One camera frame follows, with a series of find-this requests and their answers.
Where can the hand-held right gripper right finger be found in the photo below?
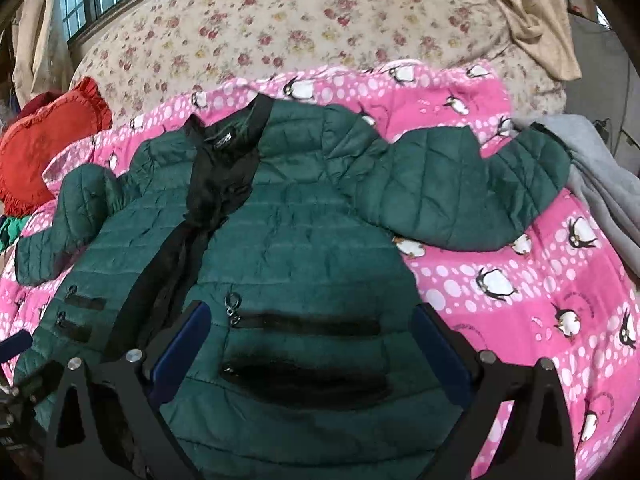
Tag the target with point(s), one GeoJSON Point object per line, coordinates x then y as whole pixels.
{"type": "Point", "coordinates": [440, 355]}

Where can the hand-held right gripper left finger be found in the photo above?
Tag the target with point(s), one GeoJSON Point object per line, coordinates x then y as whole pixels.
{"type": "Point", "coordinates": [184, 352]}

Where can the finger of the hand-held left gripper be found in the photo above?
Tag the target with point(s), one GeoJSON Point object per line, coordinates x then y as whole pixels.
{"type": "Point", "coordinates": [15, 344]}

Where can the dark green puffer jacket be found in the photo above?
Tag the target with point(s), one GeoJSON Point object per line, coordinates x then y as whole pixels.
{"type": "Point", "coordinates": [300, 240]}

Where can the pink penguin print blanket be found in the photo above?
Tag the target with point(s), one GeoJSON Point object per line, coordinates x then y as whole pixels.
{"type": "Point", "coordinates": [500, 285]}

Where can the bright green cloth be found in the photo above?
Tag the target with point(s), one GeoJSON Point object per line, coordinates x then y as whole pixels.
{"type": "Point", "coordinates": [10, 232]}

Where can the red ruffled pillow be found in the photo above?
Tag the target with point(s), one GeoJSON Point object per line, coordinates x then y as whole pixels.
{"type": "Point", "coordinates": [45, 145]}

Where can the grey cloth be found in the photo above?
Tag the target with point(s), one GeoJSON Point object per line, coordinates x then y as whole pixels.
{"type": "Point", "coordinates": [600, 180]}

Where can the beige curtain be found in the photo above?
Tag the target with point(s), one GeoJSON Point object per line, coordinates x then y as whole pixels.
{"type": "Point", "coordinates": [40, 50]}

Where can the floral bed sheet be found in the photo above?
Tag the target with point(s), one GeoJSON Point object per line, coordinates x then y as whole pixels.
{"type": "Point", "coordinates": [250, 25]}

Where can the beige cloth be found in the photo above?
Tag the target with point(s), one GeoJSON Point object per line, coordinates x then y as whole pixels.
{"type": "Point", "coordinates": [530, 25]}

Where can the barred window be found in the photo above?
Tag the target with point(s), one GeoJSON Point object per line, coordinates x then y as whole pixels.
{"type": "Point", "coordinates": [75, 5]}

